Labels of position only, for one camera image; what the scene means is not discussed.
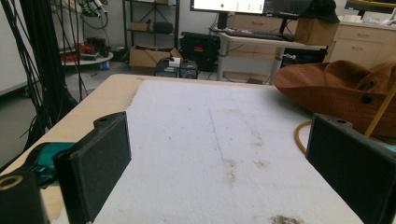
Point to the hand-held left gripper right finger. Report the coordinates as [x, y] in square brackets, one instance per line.
[348, 165]

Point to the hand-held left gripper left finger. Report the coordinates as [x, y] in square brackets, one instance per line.
[93, 168]

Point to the brown bucket hat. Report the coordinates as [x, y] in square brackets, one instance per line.
[342, 90]

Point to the teal clamp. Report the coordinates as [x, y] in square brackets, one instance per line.
[46, 158]

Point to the round white table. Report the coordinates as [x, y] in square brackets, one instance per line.
[87, 57]

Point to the white foam mat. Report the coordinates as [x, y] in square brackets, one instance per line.
[214, 155]

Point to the beige drawer cabinet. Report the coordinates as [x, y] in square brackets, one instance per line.
[364, 43]

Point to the open cardboard box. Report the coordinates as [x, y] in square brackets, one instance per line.
[149, 56]

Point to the white standing desk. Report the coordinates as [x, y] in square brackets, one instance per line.
[267, 46]

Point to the cardboard box with black hat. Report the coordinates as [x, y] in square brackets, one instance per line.
[317, 25]

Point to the black metal shelf rack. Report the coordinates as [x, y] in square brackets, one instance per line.
[152, 21]

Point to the black keyboard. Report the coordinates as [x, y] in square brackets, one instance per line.
[258, 34]

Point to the black equipment case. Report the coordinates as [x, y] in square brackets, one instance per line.
[199, 49]

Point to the computer monitor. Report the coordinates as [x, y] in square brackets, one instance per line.
[229, 6]

